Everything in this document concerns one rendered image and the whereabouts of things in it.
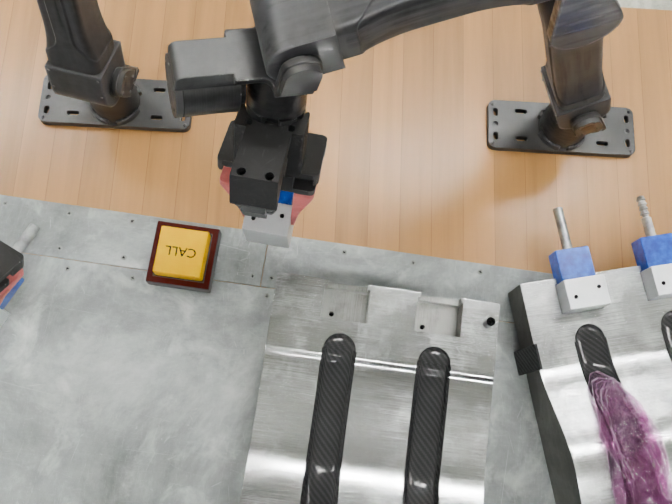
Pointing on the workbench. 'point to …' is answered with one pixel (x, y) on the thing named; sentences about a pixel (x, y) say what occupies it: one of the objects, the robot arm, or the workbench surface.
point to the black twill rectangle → (528, 360)
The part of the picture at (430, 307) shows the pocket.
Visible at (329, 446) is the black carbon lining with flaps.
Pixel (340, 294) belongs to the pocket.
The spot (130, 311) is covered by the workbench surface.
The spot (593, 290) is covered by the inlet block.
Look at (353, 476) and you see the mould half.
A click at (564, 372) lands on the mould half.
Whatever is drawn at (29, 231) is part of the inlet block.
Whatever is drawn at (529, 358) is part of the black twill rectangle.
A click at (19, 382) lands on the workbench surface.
